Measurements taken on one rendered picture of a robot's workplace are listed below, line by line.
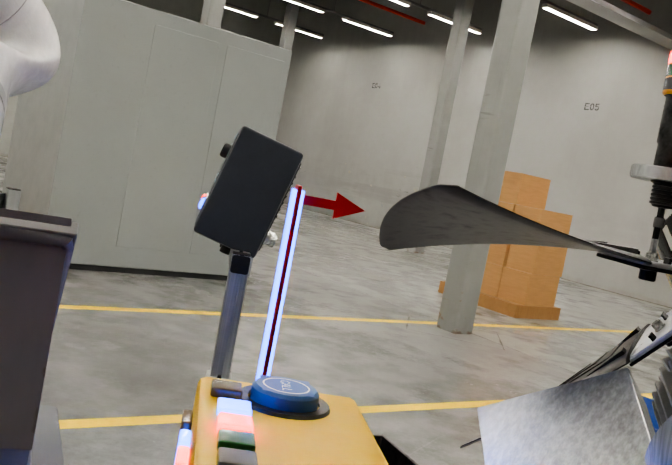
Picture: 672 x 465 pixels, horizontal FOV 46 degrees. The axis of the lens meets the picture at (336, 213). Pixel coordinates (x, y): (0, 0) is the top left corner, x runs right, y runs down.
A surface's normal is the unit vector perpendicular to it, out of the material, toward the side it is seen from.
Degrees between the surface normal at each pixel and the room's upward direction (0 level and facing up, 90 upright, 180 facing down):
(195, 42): 90
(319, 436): 0
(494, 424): 55
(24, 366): 90
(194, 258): 90
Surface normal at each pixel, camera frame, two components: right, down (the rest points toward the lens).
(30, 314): 0.36, 0.12
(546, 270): 0.63, 0.16
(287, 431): 0.19, -0.98
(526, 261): -0.75, -0.11
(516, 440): -0.47, -0.64
